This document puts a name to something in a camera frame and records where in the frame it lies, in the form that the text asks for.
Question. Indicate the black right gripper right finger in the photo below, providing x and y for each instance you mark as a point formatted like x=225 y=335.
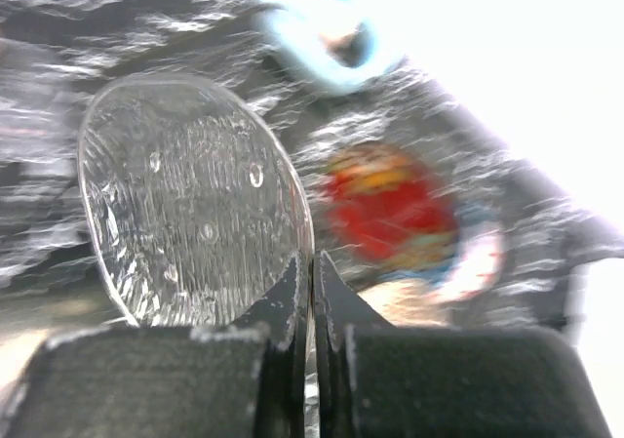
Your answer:
x=379 y=380

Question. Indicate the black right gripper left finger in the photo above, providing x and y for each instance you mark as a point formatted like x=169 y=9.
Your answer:
x=241 y=380

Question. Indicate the clear glass plate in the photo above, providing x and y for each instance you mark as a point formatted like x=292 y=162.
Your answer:
x=194 y=206

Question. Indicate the red floral plate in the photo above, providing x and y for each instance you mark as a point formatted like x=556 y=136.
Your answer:
x=387 y=204

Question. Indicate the blue and red patterned bowl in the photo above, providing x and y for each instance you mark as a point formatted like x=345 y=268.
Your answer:
x=479 y=256

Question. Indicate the light blue headphones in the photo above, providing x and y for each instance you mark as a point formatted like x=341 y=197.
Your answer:
x=336 y=46

